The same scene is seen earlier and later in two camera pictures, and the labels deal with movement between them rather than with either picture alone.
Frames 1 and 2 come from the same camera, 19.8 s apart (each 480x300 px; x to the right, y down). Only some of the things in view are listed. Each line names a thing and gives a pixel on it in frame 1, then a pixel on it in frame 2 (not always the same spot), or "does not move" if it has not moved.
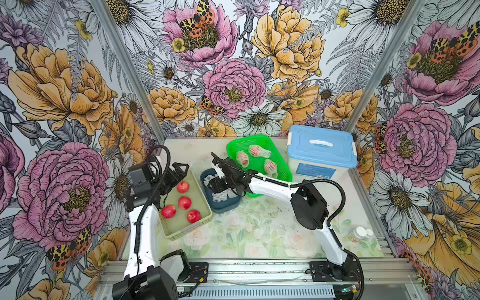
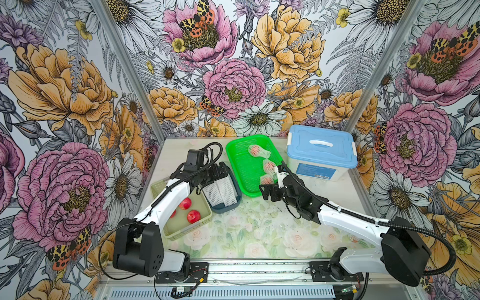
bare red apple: [184, 202] does not move
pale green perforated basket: [185, 206] does not move
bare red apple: [193, 216] does not move
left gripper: [174, 179] to [215, 175]
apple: [257, 150] does not move
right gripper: [215, 185] to [274, 190]
